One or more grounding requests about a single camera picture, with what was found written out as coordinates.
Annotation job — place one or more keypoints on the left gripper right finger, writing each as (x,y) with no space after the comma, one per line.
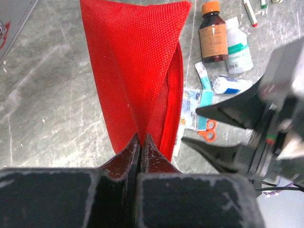
(179,200)

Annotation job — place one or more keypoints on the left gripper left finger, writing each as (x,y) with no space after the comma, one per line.
(101,197)

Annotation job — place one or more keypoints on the white first aid box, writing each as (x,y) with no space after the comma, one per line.
(13,16)

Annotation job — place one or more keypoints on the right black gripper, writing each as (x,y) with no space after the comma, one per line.
(278,138)

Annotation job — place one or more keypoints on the red first aid pouch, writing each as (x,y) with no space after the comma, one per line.
(137,64)

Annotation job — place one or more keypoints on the teal white bandage packet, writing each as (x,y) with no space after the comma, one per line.
(203,75)

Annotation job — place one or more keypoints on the orange brown bottle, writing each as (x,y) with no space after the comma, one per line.
(212,33)

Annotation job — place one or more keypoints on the white blue tube bottle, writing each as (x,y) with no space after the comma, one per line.
(229,86)

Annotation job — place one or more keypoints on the white green pill bottle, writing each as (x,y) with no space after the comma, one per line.
(239,57)

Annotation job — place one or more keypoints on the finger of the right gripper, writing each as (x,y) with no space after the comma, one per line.
(233,159)

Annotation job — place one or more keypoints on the orange small scissors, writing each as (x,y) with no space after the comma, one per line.
(209,134)

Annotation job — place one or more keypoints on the green cap marker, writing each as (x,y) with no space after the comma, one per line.
(250,13)

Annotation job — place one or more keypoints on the teal tape roll packet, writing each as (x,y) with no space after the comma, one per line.
(193,99)

